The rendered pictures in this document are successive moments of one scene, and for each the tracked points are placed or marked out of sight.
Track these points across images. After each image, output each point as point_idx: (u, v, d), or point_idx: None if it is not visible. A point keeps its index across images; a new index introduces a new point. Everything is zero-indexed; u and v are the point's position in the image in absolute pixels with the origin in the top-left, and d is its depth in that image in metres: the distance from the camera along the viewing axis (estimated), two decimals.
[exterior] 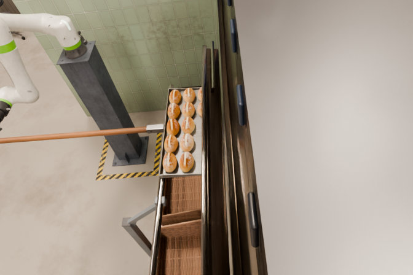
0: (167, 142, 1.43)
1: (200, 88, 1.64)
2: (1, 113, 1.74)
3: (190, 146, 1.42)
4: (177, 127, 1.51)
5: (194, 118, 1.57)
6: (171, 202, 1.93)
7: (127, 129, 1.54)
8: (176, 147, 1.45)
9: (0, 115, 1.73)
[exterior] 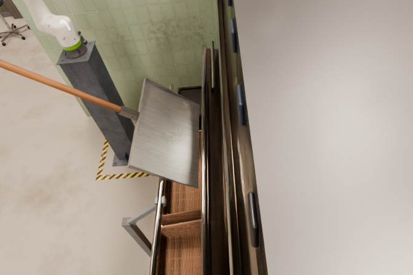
0: None
1: None
2: None
3: None
4: None
5: (165, 119, 1.58)
6: (171, 202, 1.93)
7: (100, 100, 1.37)
8: None
9: None
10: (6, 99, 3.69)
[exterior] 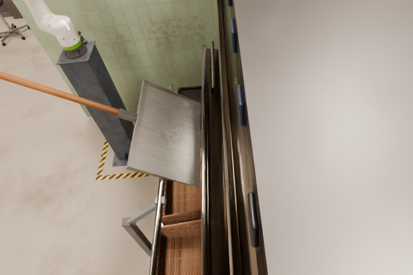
0: None
1: None
2: None
3: None
4: None
5: (165, 119, 1.58)
6: (172, 202, 1.93)
7: (98, 104, 1.39)
8: None
9: None
10: (6, 99, 3.69)
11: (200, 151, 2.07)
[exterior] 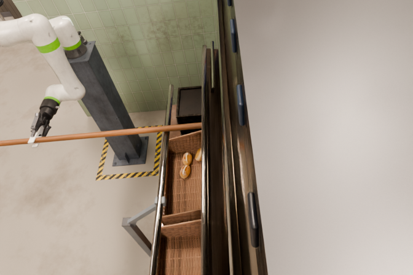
0: None
1: (184, 154, 2.10)
2: (51, 112, 1.73)
3: None
4: None
5: None
6: (172, 202, 1.93)
7: (184, 125, 1.52)
8: None
9: (51, 113, 1.72)
10: (6, 99, 3.69)
11: (200, 151, 2.07)
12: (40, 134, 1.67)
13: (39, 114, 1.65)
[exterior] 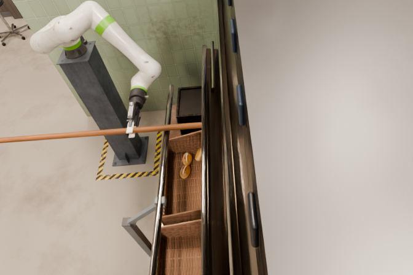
0: None
1: (184, 154, 2.10)
2: (142, 101, 1.66)
3: None
4: None
5: None
6: (172, 202, 1.93)
7: None
8: None
9: (142, 102, 1.66)
10: (6, 99, 3.69)
11: (200, 151, 2.07)
12: (134, 124, 1.60)
13: (133, 103, 1.59)
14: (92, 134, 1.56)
